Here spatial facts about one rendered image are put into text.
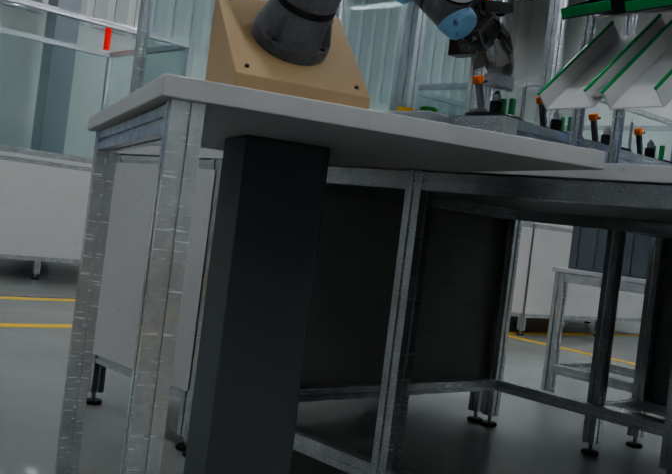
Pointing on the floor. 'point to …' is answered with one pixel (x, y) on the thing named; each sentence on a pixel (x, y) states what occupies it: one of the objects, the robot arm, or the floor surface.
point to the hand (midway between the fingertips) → (502, 67)
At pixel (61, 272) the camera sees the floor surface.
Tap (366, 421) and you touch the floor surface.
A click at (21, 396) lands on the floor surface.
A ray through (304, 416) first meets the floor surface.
